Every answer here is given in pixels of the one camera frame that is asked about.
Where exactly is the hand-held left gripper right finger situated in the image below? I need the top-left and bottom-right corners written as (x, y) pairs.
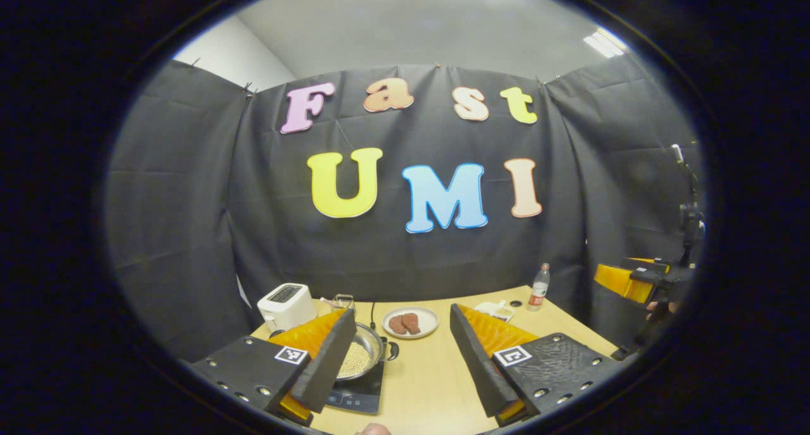
top-left (449, 303), bottom-right (624, 427)

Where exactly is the red label water bottle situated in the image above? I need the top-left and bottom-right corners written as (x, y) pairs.
top-left (527, 263), bottom-right (551, 312)

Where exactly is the white round plate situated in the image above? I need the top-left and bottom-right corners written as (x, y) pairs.
top-left (382, 306), bottom-right (440, 340)

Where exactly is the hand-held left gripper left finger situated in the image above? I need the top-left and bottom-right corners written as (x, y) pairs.
top-left (190, 307), bottom-right (358, 427)

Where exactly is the ceiling light panel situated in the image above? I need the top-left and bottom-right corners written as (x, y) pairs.
top-left (583, 28), bottom-right (628, 59)

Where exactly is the pile of soybeans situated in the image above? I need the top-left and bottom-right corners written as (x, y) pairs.
top-left (337, 341), bottom-right (373, 379)

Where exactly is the steel pot with black handles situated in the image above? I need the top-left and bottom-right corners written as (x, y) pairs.
top-left (335, 322), bottom-right (401, 382)

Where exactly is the white toaster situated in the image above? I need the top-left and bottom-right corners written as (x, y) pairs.
top-left (257, 283), bottom-right (318, 333)

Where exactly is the white divided bean tray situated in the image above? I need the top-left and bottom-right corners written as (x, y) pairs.
top-left (475, 300), bottom-right (516, 322)

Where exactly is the black induction cooktop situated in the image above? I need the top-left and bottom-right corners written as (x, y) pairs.
top-left (326, 358), bottom-right (387, 415)

